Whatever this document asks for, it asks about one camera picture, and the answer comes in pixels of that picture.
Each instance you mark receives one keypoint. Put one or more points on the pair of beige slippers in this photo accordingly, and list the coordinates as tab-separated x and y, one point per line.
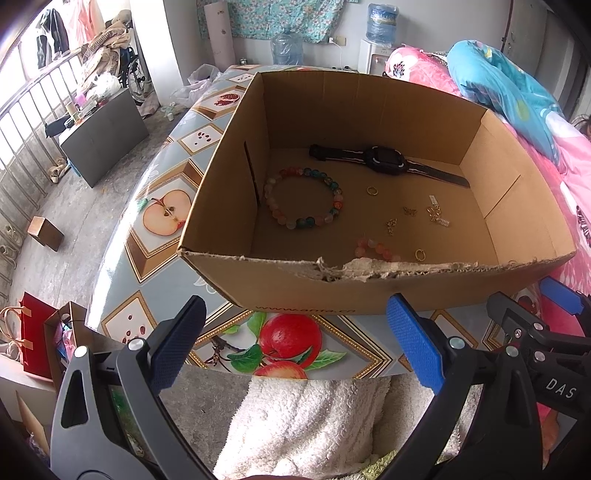
57	170

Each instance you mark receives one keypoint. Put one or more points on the grey door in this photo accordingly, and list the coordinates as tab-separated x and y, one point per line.
521	23

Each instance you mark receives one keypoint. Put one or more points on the red gift bag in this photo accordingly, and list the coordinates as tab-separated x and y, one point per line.
37	337

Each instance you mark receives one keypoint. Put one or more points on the hanging clothes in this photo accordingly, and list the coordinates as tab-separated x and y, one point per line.
51	32

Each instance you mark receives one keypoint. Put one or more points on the white plastic bag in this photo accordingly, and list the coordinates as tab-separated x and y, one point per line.
198	81

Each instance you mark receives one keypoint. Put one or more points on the metal railing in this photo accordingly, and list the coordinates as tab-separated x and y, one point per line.
23	138

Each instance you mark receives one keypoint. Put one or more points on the teal floral wall cloth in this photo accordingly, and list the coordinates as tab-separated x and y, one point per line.
286	18

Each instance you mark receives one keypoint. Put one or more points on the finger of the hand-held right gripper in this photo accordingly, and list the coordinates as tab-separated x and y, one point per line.
561	295
505	316

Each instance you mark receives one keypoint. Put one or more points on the brown paper bag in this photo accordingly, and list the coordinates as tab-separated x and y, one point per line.
51	350

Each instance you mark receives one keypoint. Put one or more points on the wheelchair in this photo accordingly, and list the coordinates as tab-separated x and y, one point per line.
136	74

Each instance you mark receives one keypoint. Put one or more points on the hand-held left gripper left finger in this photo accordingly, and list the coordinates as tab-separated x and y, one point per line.
180	341

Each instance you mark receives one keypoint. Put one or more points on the grey cabinet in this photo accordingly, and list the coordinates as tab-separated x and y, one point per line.
106	138

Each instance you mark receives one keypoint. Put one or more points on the black cloth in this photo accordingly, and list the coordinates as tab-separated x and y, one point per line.
60	127

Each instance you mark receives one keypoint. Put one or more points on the brown cardboard box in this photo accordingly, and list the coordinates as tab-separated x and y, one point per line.
300	286

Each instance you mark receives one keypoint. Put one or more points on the white fluffy towel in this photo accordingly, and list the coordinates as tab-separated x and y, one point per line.
300	424

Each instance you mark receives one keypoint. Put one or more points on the clear water jug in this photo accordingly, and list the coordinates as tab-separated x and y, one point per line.
287	48

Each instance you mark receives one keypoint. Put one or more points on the wall socket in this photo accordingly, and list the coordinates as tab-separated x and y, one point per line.
339	40

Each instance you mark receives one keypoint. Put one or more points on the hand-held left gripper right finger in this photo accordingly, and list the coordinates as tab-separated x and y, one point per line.
413	344

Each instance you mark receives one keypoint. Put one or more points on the pile of clothes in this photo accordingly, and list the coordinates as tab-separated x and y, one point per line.
106	46

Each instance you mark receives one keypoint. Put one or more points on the white water dispenser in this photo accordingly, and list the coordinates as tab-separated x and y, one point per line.
371	57

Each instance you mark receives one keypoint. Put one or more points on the pink floral blanket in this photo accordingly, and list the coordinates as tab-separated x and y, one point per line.
579	194

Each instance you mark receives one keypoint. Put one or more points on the small brown box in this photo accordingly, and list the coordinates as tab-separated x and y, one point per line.
45	233

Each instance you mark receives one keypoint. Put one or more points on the blue patterned quilt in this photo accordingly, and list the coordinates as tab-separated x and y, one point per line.
498	78

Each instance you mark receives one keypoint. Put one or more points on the bronze butterfly charm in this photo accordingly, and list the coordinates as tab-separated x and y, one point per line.
409	211

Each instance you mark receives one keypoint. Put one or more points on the blue water bottle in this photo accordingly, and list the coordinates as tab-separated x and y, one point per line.
382	23

